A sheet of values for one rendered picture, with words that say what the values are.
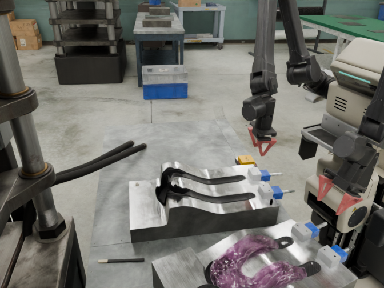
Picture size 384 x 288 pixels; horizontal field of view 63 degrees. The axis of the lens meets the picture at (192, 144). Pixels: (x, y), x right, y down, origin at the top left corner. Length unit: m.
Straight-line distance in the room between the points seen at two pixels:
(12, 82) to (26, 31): 6.58
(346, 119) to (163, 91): 3.26
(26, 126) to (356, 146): 0.87
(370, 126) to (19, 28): 7.10
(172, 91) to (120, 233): 3.33
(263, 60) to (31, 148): 0.76
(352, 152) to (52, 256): 0.93
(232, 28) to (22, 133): 6.95
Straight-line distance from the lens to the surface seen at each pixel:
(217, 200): 1.12
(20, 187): 1.02
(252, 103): 1.03
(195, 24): 7.52
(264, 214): 1.13
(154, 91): 4.30
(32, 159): 1.03
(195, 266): 0.88
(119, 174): 1.41
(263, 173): 1.24
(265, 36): 1.11
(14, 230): 1.29
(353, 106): 1.27
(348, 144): 0.90
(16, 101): 0.92
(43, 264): 1.13
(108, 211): 1.22
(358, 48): 1.23
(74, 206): 2.58
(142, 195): 1.18
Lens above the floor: 1.59
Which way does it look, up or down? 30 degrees down
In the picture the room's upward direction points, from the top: 1 degrees clockwise
